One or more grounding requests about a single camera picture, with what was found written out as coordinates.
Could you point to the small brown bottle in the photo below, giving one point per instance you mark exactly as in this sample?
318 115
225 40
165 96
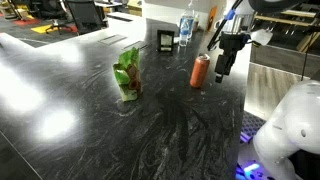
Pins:
196 22

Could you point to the clear water bottle blue label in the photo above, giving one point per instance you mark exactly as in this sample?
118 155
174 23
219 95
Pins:
186 26

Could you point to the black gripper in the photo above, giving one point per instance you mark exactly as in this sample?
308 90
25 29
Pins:
233 41

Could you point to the perforated robot base plate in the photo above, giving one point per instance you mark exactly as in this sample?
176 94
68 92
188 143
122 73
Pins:
250 127

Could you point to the orange soda can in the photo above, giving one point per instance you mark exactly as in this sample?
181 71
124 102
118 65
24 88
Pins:
200 71

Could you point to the yellow cardboard box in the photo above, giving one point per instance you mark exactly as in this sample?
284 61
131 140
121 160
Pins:
135 7

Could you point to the orange flat board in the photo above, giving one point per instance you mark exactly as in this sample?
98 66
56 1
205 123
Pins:
211 18

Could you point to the green snack bag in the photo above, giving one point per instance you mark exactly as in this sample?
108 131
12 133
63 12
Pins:
126 76

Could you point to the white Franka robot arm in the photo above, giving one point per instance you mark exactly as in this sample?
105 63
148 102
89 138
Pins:
293 126

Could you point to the wooden shelf rack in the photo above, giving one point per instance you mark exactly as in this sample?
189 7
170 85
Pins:
283 20

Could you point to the small black framed display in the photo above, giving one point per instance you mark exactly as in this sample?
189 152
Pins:
165 40

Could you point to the black office chair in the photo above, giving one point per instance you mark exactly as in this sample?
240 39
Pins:
85 15
50 11

